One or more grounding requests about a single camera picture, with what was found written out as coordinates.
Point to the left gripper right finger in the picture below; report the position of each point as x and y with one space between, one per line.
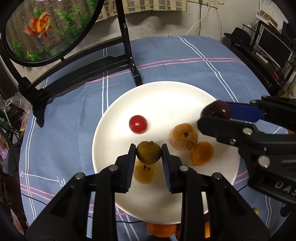
231 218

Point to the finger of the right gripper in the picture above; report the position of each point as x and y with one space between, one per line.
276 110
230 132

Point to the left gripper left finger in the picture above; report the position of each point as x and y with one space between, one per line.
66 216

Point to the small dark red plum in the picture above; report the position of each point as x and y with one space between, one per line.
217 109

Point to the smooth orange fruit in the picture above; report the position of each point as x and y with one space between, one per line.
201 154

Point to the tan spotted fruit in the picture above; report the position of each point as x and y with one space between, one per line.
183 137

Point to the orange tangerine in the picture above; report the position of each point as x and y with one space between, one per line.
162 231

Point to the yellow spotted loquat fruit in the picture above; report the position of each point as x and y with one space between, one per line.
143 173

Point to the small olive green fruit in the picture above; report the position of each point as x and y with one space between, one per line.
148 152

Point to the small red cherry tomato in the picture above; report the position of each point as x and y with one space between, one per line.
138 124

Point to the computer monitor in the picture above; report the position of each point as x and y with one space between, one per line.
274 47

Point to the blue striped tablecloth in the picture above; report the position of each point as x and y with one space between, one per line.
86 129

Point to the black hat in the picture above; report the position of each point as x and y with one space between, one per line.
239 36

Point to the goldfish round screen stand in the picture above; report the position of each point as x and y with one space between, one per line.
38 38

